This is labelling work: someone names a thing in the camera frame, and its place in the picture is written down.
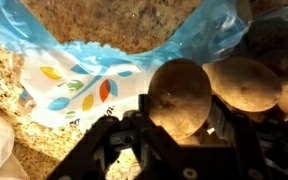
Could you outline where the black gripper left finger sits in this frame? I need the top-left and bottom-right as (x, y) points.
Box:
(47, 94), (159, 180)

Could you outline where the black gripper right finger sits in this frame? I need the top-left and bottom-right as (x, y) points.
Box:
(207, 94), (288, 180)

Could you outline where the clear glass bowl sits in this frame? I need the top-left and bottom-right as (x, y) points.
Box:
(240, 0), (288, 84)

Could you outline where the blue clear plastic potato bag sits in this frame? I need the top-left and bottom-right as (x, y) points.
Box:
(0, 0), (255, 134)

